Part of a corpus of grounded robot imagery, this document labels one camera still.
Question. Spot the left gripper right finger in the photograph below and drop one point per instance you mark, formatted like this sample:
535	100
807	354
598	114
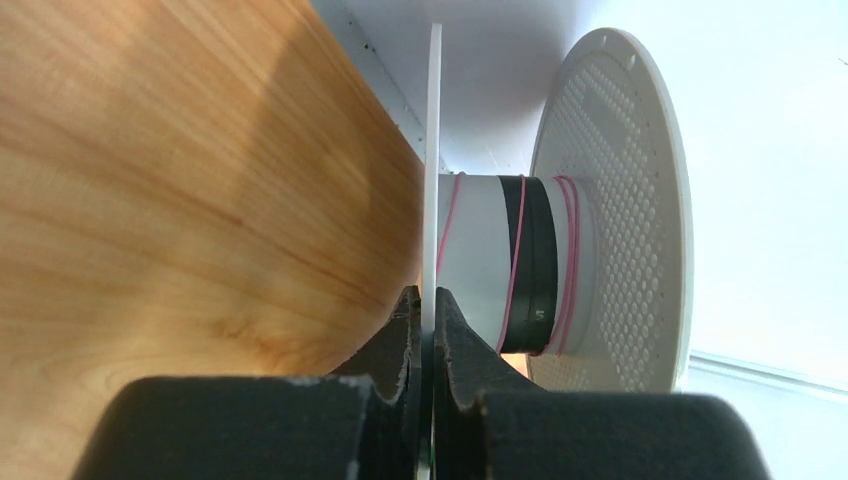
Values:
493	423

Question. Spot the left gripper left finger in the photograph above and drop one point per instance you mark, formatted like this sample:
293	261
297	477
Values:
358	422

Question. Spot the grey filament spool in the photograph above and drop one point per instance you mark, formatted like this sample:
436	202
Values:
609	124

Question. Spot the pink rubber band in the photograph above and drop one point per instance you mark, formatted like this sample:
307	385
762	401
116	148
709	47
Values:
517	253

